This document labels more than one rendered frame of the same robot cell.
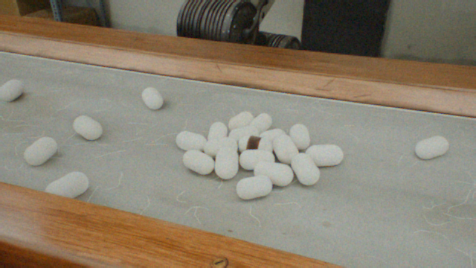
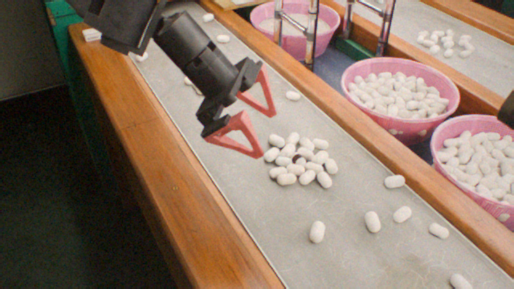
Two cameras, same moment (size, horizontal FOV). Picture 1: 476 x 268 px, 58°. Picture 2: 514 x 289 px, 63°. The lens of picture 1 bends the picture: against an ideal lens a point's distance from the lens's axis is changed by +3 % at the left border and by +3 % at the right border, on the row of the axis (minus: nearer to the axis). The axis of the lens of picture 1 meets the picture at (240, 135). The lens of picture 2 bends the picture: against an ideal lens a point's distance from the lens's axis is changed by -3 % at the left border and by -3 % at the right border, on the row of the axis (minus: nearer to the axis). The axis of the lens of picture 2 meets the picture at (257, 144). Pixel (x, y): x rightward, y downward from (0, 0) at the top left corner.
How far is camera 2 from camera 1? 0.98 m
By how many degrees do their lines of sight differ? 100
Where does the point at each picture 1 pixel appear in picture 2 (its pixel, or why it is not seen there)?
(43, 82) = not seen: outside the picture
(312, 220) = (310, 130)
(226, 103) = (268, 210)
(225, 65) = (237, 231)
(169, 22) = not seen: outside the picture
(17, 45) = not seen: outside the picture
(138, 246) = (379, 134)
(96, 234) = (391, 144)
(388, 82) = (181, 150)
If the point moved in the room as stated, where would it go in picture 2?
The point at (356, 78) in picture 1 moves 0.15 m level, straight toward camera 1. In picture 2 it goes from (189, 162) to (259, 135)
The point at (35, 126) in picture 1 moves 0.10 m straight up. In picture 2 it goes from (401, 255) to (417, 213)
